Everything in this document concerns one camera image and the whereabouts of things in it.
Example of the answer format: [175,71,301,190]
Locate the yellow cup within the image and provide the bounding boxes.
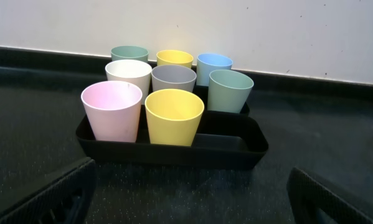
[144,88,205,147]
[156,49,194,69]

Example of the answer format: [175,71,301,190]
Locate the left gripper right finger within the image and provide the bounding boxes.
[286,167,373,224]

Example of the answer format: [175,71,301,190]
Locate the blue cup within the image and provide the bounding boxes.
[196,53,234,87]

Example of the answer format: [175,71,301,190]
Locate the green cup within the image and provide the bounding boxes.
[207,69,255,114]
[110,45,149,63]

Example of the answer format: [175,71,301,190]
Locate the white cup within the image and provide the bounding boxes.
[105,59,153,105]

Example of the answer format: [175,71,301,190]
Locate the pink cup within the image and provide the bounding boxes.
[80,80,143,143]

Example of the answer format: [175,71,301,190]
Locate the black tray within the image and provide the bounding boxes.
[75,83,270,171]

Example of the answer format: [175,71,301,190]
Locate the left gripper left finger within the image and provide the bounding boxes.
[0,157,97,224]

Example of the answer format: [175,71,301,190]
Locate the grey cup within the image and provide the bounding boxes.
[151,64,197,93]

